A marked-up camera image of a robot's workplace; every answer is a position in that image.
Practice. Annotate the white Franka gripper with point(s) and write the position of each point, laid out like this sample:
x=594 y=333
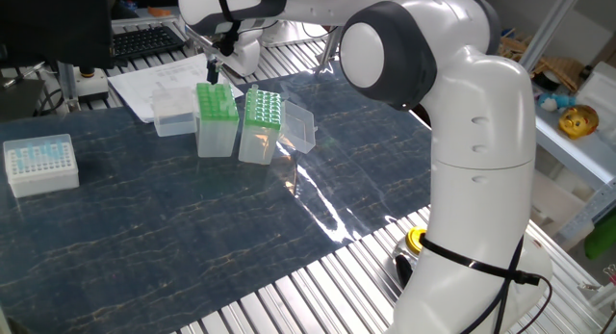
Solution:
x=248 y=55

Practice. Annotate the translucent tip box green rack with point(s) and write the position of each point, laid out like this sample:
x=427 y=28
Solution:
x=257 y=146
x=216 y=136

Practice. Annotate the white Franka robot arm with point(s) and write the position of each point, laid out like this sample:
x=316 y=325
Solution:
x=481 y=132

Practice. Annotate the white tip box blue tips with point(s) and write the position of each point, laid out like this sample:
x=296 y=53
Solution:
x=43 y=180

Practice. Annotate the white paper sheet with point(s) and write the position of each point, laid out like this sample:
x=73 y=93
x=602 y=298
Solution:
x=144 y=79

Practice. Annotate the black keyboard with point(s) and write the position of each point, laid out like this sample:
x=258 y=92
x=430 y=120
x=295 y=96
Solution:
x=144 y=41

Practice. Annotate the orange object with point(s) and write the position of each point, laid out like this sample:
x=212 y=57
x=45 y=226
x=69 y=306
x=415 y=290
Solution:
x=159 y=10

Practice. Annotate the white stand base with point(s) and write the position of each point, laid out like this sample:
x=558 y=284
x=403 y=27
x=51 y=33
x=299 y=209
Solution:
x=94 y=88

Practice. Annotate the black monitor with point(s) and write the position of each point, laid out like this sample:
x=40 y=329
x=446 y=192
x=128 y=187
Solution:
x=48 y=26

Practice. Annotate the dark marble pattern mat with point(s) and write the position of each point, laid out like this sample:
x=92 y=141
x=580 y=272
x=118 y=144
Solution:
x=144 y=228

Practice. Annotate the silver metal bar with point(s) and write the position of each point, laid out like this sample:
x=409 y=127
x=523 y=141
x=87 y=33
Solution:
x=21 y=75

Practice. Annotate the black box device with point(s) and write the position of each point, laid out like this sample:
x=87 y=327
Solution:
x=19 y=98

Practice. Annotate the glass jar gold lid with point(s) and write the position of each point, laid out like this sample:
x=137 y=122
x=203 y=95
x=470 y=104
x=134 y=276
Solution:
x=414 y=240

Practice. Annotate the blue white toy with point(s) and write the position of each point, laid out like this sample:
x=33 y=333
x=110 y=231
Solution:
x=556 y=101

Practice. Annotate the white foam block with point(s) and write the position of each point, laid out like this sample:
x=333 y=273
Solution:
x=556 y=204

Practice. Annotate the golden toy figure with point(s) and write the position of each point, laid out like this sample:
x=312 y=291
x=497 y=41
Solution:
x=577 y=121

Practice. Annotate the white metal shelf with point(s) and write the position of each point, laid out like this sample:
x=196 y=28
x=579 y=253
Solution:
x=577 y=156

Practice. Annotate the grey slotted angle beam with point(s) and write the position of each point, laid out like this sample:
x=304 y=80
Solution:
x=587 y=213

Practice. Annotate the aluminium frame rail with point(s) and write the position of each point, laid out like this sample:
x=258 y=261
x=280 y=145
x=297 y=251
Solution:
x=144 y=20

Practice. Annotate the white pedestal metal base plate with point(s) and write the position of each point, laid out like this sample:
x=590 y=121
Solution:
x=293 y=38

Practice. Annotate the aluminium frame post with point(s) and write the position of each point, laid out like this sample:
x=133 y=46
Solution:
x=553 y=26
x=68 y=84

